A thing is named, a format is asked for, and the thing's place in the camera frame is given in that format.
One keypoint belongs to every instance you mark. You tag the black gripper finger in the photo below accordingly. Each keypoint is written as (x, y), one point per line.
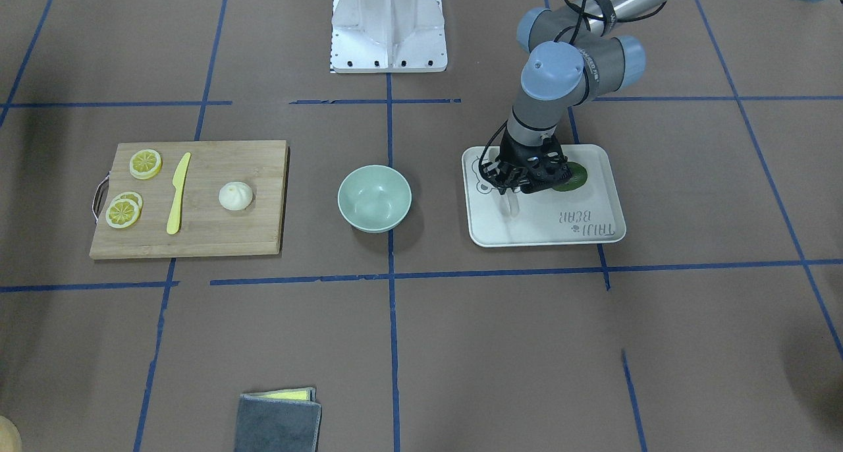
(502, 176)
(545, 173)

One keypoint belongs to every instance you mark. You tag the white ceramic spoon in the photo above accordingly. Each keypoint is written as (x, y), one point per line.
(511, 204)

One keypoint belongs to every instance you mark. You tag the white steamed bun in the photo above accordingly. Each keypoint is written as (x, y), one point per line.
(235, 196)

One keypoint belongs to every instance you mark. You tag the light green bowl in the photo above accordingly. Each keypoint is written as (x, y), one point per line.
(374, 198)

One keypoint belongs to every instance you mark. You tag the green avocado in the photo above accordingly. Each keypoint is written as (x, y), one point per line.
(578, 177)

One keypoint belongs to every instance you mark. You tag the white bear serving tray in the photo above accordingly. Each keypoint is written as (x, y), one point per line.
(590, 215)

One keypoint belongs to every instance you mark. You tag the bamboo cutting board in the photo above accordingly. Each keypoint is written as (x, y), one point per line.
(207, 229)

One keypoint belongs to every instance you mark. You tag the yellow plastic knife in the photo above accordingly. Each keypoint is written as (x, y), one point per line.
(178, 182)

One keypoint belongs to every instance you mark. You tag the grey yellow folded cloth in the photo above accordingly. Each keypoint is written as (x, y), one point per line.
(278, 420)

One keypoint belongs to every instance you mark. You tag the lemon slice top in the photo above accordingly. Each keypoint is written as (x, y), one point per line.
(145, 164)

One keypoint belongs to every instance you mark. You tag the lemon slice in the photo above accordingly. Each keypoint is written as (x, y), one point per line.
(130, 195)
(122, 213)
(145, 164)

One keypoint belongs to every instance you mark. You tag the lemon slice lower back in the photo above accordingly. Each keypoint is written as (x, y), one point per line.
(130, 195)

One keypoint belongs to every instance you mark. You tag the lemon slice lower front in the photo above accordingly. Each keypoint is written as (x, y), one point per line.
(122, 213)

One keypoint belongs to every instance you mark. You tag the wooden mug tree stand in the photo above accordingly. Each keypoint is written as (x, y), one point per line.
(10, 437)

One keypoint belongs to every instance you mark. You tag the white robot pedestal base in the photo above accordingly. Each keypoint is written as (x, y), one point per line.
(388, 36)

